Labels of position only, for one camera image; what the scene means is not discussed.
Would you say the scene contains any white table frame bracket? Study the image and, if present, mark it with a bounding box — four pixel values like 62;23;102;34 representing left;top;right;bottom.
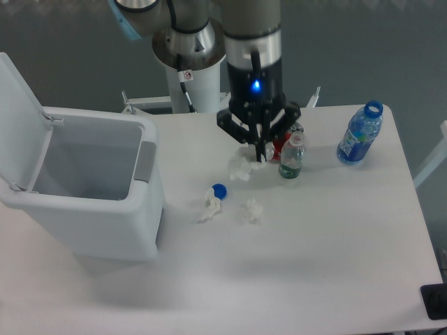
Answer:
121;85;321;114

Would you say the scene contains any white furniture edge right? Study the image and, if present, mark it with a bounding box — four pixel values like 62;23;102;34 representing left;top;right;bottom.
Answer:
413;120;446;188

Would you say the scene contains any blue bottle cap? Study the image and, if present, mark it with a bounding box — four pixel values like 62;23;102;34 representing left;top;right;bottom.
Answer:
212;183;228;200

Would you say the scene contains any crushed red soda can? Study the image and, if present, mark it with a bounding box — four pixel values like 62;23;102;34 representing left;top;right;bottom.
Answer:
266;121;304;161

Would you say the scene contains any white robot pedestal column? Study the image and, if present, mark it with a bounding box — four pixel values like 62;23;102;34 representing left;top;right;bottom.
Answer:
164;57;225;114

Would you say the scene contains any black device at edge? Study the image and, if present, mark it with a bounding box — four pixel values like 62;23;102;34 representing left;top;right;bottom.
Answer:
420;283;446;320

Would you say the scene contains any blue plastic drink bottle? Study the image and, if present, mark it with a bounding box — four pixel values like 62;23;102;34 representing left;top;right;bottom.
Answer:
337;100;383;165

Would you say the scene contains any clear green label bottle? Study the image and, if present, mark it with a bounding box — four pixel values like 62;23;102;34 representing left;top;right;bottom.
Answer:
279;131;305;179

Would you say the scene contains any small white paper ball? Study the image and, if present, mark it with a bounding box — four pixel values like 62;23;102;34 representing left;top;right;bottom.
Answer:
241;198;263;224

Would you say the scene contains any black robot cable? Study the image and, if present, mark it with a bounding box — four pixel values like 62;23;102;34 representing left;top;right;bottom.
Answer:
176;54;197;113

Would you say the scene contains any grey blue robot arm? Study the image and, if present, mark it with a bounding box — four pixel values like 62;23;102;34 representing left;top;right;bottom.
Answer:
110;1;301;162

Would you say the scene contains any white twisted paper scrap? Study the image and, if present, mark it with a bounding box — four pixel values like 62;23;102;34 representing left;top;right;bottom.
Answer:
198;188;221;223

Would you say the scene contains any white trash bin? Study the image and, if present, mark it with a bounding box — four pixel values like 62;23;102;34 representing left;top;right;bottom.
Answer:
1;107;164;262

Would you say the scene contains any white trash bin lid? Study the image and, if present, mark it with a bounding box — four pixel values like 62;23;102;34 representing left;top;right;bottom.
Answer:
1;52;53;191

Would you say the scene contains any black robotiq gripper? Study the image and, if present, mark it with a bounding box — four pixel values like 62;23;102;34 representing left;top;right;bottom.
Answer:
217;59;301;163

